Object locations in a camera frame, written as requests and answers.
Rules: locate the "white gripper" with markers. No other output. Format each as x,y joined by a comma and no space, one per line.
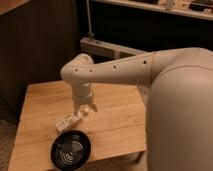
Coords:
82,94

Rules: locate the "small white bottle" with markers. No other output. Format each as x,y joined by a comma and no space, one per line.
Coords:
71,120

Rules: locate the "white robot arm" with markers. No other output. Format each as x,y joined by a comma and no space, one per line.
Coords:
179,110

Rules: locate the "black ceramic bowl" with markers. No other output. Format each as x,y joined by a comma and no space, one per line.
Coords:
70,150

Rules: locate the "wooden folding table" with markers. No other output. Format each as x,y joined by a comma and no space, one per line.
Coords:
116,128

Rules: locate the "grey metal beam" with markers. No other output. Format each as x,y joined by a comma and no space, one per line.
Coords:
106,49

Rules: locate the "vertical metal pole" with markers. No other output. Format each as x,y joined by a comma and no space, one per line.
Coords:
90,31

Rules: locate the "wooden wall shelf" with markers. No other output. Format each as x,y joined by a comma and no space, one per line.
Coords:
157,8

